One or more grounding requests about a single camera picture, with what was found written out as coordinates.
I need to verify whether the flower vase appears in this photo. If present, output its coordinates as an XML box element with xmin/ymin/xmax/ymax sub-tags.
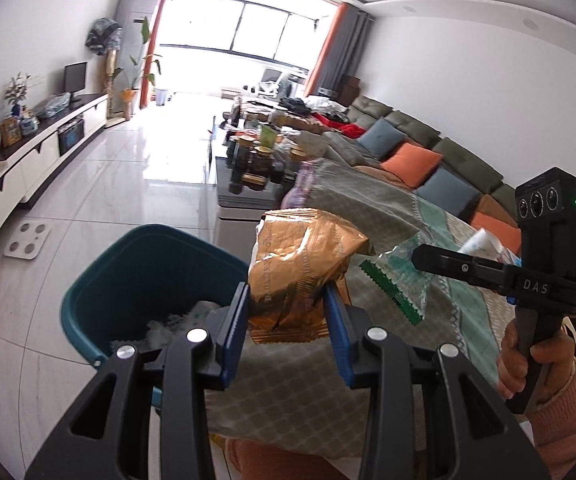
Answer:
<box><xmin>5</xmin><ymin>72</ymin><xmax>31</xmax><ymax>118</ymax></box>

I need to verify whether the blue cushion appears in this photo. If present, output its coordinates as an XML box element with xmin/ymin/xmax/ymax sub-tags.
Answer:
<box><xmin>357</xmin><ymin>120</ymin><xmax>403</xmax><ymax>157</ymax></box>

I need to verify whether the orange cushion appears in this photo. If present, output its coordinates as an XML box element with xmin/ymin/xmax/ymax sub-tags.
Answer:
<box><xmin>380</xmin><ymin>142</ymin><xmax>444</xmax><ymax>188</ymax></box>
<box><xmin>469</xmin><ymin>212</ymin><xmax>521</xmax><ymax>256</ymax></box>

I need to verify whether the green sofa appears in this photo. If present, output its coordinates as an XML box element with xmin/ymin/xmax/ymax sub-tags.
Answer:
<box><xmin>308</xmin><ymin>95</ymin><xmax>524</xmax><ymax>261</ymax></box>

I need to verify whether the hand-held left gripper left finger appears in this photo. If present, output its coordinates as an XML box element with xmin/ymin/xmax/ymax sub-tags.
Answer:
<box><xmin>25</xmin><ymin>280</ymin><xmax>251</xmax><ymax>480</ymax></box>

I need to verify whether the patterned tablecloth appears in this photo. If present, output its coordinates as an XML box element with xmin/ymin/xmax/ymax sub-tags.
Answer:
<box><xmin>205</xmin><ymin>157</ymin><xmax>524</xmax><ymax>461</ymax></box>

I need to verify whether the white standing air conditioner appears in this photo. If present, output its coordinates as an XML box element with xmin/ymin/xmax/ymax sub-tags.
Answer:
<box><xmin>110</xmin><ymin>0</ymin><xmax>163</xmax><ymax>118</ymax></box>

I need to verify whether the black television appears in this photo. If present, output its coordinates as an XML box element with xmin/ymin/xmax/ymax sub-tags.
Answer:
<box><xmin>64</xmin><ymin>61</ymin><xmax>88</xmax><ymax>100</ymax></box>

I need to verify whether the orange and grey curtain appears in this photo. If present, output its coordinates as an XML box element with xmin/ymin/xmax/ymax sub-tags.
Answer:
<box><xmin>304</xmin><ymin>2</ymin><xmax>373</xmax><ymax>106</ymax></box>

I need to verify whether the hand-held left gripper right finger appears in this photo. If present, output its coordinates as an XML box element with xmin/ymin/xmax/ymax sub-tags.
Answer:
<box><xmin>322</xmin><ymin>282</ymin><xmax>541</xmax><ymax>480</ymax></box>

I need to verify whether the crumpled white plastic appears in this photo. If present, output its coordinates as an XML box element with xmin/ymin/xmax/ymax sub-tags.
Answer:
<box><xmin>142</xmin><ymin>300</ymin><xmax>223</xmax><ymax>351</ymax></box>

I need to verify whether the covered standing fan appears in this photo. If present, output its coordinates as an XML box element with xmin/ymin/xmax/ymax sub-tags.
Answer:
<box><xmin>86</xmin><ymin>17</ymin><xmax>122</xmax><ymax>93</ymax></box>

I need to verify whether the white chair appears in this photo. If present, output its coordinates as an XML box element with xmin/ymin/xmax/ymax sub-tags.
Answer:
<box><xmin>258</xmin><ymin>67</ymin><xmax>289</xmax><ymax>93</ymax></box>

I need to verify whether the person's right forearm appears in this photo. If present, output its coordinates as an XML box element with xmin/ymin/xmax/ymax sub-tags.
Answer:
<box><xmin>533</xmin><ymin>360</ymin><xmax>576</xmax><ymax>480</ymax></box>

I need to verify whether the white and blue packet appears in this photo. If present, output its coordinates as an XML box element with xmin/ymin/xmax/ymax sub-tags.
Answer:
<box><xmin>460</xmin><ymin>228</ymin><xmax>521</xmax><ymax>266</ymax></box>

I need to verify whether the white bathroom scale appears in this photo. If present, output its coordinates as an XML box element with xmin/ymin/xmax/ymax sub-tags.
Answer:
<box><xmin>0</xmin><ymin>221</ymin><xmax>52</xmax><ymax>260</ymax></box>

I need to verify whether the tall plant in orange pot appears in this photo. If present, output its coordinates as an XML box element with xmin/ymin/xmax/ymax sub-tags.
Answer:
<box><xmin>122</xmin><ymin>17</ymin><xmax>163</xmax><ymax>116</ymax></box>

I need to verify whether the person's right hand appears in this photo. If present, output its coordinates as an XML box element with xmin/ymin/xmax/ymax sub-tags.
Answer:
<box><xmin>497</xmin><ymin>317</ymin><xmax>576</xmax><ymax>403</ymax></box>

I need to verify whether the teal plastic bin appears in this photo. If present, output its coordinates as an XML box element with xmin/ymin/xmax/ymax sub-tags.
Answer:
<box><xmin>61</xmin><ymin>224</ymin><xmax>251</xmax><ymax>408</ymax></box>

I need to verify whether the red cloth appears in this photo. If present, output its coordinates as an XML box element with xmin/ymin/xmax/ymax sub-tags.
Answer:
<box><xmin>313</xmin><ymin>112</ymin><xmax>369</xmax><ymax>138</ymax></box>

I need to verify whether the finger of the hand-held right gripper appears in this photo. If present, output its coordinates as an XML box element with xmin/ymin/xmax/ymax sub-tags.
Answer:
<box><xmin>411</xmin><ymin>243</ymin><xmax>511</xmax><ymax>291</ymax></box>

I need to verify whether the cluttered coffee table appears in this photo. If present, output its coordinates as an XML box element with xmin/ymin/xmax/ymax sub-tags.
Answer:
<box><xmin>208</xmin><ymin>110</ymin><xmax>319</xmax><ymax>241</ymax></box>

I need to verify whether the gold snack wrapper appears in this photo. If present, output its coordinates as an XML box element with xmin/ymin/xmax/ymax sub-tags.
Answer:
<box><xmin>247</xmin><ymin>207</ymin><xmax>376</xmax><ymax>345</ymax></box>

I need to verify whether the translucent purple bottle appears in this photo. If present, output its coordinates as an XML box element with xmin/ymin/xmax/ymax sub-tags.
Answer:
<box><xmin>280</xmin><ymin>160</ymin><xmax>321</xmax><ymax>211</ymax></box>

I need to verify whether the clear wrapper with green edge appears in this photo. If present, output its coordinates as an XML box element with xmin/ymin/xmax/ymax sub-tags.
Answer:
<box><xmin>360</xmin><ymin>232</ymin><xmax>436</xmax><ymax>325</ymax></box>

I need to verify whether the large grey-blue cushion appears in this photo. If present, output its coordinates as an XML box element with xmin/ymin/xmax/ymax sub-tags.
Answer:
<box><xmin>416</xmin><ymin>166</ymin><xmax>484</xmax><ymax>216</ymax></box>

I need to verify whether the white television cabinet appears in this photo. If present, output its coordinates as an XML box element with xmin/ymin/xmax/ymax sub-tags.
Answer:
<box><xmin>0</xmin><ymin>92</ymin><xmax>109</xmax><ymax>248</ymax></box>

